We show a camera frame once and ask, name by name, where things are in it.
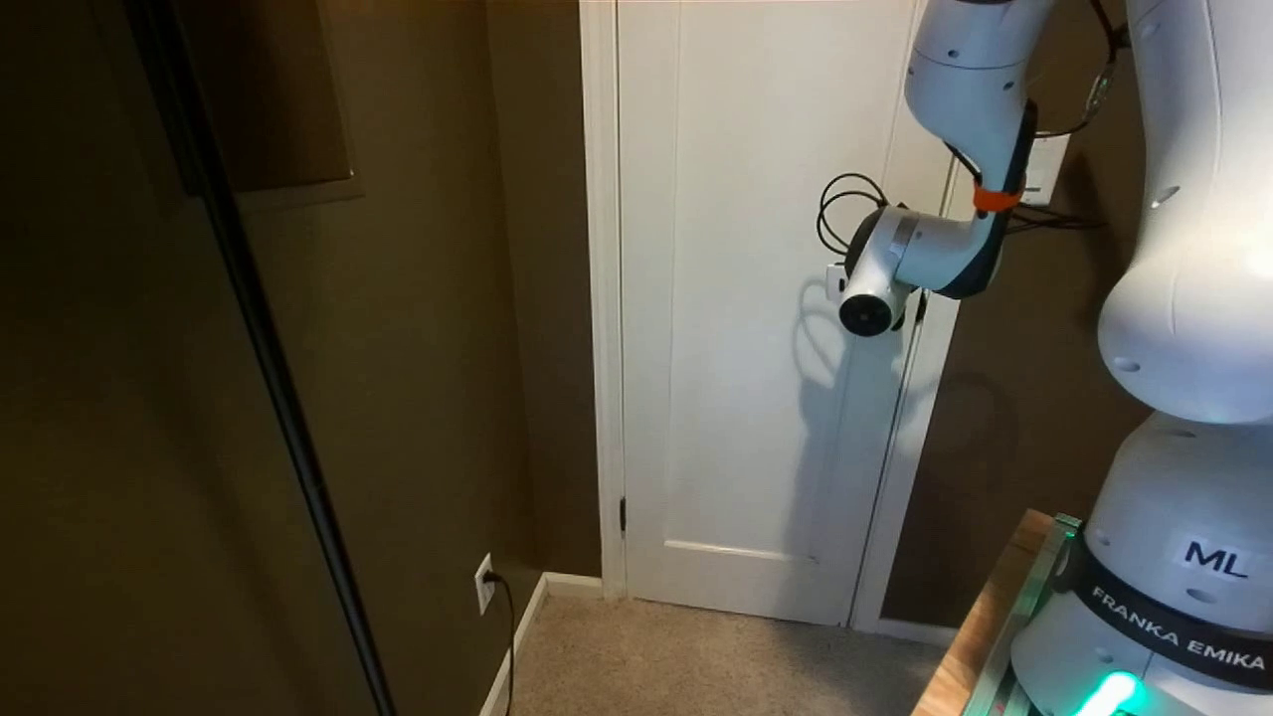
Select white panel door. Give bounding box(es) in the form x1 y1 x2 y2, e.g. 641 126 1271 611
613 0 941 627

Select black slanted pole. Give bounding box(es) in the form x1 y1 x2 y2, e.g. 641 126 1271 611
125 0 404 716

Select white door frame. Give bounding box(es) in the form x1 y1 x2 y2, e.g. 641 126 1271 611
577 0 966 642

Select black robot arm cables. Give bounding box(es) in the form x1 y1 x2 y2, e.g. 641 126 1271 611
811 0 1132 259

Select white wall outlet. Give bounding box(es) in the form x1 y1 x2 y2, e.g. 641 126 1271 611
468 549 502 617

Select dark plugged power cord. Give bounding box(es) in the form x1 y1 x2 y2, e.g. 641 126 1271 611
491 570 524 661

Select white wall switch plate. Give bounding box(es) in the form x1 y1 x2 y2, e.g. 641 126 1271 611
1024 130 1074 211

